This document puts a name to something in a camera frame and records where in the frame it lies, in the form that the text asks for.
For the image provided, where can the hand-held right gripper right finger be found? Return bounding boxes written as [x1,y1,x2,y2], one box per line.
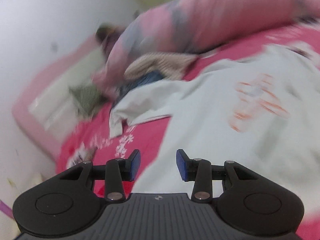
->
[176,149,261,203]

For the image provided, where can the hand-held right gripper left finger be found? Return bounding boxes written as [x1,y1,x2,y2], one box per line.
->
[57,149,141,203]

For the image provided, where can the white sweatshirt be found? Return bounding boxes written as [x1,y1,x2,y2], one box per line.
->
[109,42,320,220]

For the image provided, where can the pink floral blanket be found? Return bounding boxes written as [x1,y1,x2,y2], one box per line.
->
[56,22,320,237]

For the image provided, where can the beige crumpled garment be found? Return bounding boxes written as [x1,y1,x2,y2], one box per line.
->
[69,85,109,115]

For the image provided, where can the blue jeans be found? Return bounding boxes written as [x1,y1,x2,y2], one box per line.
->
[117,71,165,100]

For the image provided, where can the pink and cream headboard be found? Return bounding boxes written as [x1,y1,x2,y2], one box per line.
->
[11,34,108,160]

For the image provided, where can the pink and grey duvet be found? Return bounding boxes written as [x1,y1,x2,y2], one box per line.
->
[92,0,320,98]

